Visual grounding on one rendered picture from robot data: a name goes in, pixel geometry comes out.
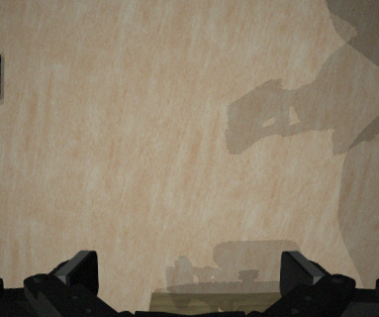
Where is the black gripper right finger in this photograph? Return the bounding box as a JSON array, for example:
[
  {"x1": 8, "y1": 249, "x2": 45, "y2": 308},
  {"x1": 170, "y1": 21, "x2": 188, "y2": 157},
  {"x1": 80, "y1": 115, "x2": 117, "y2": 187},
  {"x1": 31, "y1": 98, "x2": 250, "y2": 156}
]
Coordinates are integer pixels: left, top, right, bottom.
[{"x1": 244, "y1": 251, "x2": 379, "y2": 317}]

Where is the wooden drawer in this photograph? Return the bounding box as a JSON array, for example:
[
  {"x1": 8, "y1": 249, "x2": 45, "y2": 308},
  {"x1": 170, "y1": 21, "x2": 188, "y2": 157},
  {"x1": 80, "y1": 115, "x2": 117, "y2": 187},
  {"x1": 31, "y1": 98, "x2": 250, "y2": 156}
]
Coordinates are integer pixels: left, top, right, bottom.
[{"x1": 148, "y1": 292, "x2": 282, "y2": 315}]

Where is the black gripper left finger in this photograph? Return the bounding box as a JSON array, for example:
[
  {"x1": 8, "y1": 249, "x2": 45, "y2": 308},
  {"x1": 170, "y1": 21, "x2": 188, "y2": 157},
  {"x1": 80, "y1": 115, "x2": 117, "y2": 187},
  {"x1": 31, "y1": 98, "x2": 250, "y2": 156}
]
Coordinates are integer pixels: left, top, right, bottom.
[{"x1": 0, "y1": 251, "x2": 137, "y2": 317}]

